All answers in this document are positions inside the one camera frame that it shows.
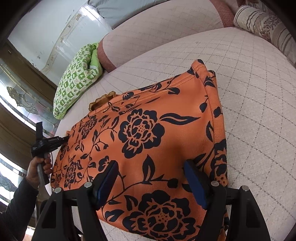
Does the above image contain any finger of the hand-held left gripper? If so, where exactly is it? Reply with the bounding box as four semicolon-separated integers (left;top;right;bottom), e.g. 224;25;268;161
52;136;70;146

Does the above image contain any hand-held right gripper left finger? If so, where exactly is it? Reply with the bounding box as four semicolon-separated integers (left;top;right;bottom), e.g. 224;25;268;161
32;160;119;241

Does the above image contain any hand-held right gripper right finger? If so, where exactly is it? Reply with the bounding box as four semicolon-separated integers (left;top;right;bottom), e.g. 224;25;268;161
184;159;270;241

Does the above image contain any orange black floral blouse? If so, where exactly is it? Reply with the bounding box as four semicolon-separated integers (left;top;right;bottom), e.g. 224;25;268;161
50;59;230;241

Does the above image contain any person's left forearm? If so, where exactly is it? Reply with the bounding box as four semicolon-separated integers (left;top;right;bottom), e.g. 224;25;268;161
0;178;40;241

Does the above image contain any person's left hand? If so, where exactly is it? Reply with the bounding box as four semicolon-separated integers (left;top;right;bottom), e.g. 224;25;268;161
25;153;53;189

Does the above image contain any stained glass door panel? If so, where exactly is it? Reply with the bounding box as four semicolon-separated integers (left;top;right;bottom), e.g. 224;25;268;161
0;58;59;205

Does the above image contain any green white checkered pillow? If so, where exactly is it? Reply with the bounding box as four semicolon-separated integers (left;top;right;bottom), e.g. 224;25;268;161
53;43;104;120

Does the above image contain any quilted bed mattress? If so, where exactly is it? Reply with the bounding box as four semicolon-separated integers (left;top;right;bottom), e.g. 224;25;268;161
50;27;296;241

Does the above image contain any grey pillow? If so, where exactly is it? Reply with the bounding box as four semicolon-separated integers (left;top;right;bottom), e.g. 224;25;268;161
87;0;154;30

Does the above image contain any pink maroon bolster cushion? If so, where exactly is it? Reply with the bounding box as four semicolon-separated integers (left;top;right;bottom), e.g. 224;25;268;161
97;0;236;73

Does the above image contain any striped floral bolster pillow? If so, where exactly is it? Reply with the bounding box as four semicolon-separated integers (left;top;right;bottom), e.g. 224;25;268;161
233;5;296;64

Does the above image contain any brown wooden door frame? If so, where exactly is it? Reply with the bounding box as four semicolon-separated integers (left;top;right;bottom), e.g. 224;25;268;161
0;39;61;172

